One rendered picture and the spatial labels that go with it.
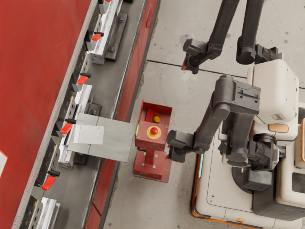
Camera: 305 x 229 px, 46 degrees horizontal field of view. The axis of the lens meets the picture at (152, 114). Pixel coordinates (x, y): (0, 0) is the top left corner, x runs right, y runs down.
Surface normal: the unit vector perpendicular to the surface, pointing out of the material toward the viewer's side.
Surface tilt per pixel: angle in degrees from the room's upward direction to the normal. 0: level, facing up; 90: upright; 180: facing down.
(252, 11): 91
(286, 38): 0
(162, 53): 0
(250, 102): 13
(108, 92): 0
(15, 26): 90
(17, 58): 90
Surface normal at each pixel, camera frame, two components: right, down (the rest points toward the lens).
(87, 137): 0.04, -0.40
